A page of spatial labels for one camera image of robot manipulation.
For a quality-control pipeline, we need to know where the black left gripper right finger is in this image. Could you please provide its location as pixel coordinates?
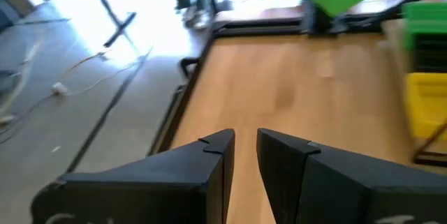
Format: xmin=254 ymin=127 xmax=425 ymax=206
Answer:
xmin=256 ymin=128 xmax=447 ymax=224

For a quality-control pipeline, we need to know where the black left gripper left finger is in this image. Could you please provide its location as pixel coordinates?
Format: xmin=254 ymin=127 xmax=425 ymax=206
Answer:
xmin=31 ymin=128 xmax=235 ymax=224

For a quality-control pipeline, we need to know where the yellow slotted plastic basket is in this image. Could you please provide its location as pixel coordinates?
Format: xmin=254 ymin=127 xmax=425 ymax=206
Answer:
xmin=404 ymin=73 xmax=447 ymax=142

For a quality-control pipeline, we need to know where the black desk leg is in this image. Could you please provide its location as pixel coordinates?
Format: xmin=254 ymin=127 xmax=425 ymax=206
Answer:
xmin=87 ymin=0 xmax=138 ymax=49

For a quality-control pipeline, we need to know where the black slotted plastic basket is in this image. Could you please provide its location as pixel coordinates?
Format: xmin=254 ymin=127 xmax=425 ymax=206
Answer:
xmin=411 ymin=33 xmax=447 ymax=75

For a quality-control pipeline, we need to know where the extension cord socket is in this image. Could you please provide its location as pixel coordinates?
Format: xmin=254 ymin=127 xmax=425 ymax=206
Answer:
xmin=52 ymin=82 xmax=69 ymax=96

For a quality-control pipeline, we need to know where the yellow extension cable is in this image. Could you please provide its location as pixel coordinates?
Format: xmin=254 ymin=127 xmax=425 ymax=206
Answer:
xmin=62 ymin=51 xmax=110 ymax=84

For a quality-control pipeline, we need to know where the white floor cable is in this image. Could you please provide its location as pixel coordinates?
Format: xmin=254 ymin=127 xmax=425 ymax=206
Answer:
xmin=0 ymin=38 xmax=43 ymax=127

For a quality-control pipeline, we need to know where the black aluminium table frame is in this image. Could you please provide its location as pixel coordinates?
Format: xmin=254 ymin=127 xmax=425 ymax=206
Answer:
xmin=146 ymin=0 xmax=447 ymax=157

